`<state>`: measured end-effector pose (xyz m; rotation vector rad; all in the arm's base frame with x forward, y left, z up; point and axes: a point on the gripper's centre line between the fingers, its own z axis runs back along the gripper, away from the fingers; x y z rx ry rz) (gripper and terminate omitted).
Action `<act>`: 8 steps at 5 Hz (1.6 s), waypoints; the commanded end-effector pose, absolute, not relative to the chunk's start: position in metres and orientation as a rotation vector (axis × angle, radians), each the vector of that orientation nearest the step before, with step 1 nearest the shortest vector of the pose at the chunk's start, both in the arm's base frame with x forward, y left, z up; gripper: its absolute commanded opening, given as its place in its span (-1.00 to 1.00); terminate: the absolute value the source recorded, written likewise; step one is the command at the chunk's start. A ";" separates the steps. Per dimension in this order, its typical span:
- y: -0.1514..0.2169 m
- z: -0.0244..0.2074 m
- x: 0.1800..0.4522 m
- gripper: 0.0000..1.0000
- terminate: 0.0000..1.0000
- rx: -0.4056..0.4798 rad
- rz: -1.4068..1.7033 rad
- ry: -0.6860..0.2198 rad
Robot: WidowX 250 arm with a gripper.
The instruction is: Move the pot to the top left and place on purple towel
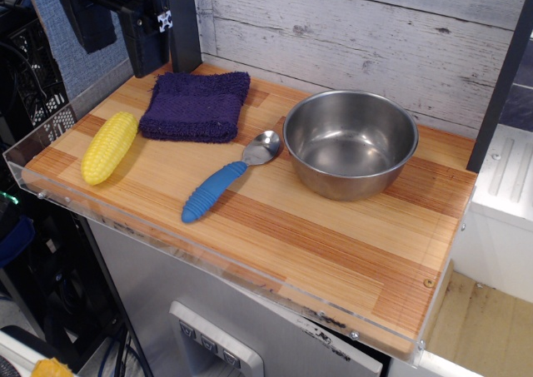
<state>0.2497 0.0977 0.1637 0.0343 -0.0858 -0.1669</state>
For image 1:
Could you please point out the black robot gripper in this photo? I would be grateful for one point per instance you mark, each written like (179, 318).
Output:
(145, 27)

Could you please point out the stainless steel bowl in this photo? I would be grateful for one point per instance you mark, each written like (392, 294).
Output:
(349, 145)

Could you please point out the purple folded towel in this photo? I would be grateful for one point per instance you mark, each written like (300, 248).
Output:
(186, 107)

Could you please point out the black plastic crate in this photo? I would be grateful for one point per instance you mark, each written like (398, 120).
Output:
(37, 82)

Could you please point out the yellow toy corn cob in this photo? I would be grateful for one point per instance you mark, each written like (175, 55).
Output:
(108, 147)

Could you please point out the toy fridge dispenser panel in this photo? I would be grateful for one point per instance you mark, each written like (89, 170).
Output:
(209, 350)

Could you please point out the yellow object bottom left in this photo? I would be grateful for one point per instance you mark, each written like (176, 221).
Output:
(51, 368)

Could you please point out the white toy sink counter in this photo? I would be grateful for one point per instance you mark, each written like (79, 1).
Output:
(494, 242)

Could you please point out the clear acrylic table guard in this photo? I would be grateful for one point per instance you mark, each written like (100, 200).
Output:
(274, 265)

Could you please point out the dark vertical post left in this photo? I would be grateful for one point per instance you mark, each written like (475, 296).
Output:
(185, 46)

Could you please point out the dark vertical post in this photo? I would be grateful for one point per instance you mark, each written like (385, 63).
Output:
(185, 46)
(511, 64)

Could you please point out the blue handled metal spoon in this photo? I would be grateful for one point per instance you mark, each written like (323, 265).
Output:
(262, 149)

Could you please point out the dark vertical post right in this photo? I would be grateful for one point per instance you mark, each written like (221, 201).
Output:
(511, 64)

